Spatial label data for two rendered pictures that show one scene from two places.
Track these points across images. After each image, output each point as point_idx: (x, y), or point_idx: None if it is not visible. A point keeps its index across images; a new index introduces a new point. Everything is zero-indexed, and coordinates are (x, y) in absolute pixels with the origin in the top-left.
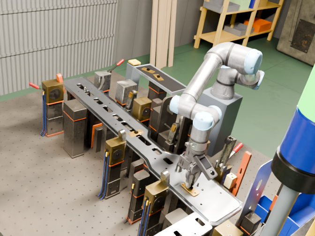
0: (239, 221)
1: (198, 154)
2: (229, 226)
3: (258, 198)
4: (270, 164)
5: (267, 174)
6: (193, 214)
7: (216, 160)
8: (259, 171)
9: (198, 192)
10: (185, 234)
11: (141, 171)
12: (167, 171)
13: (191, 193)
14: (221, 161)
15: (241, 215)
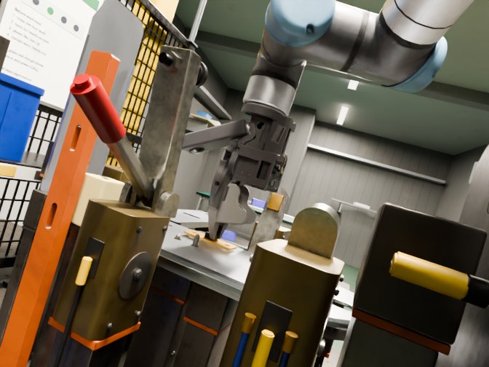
0: (97, 164)
1: (248, 118)
2: (118, 169)
3: (70, 113)
4: (113, 12)
5: (98, 38)
6: (180, 221)
7: (176, 194)
8: (137, 35)
9: (187, 231)
10: (182, 213)
11: (346, 288)
12: (279, 187)
13: (202, 233)
14: (156, 188)
15: (103, 147)
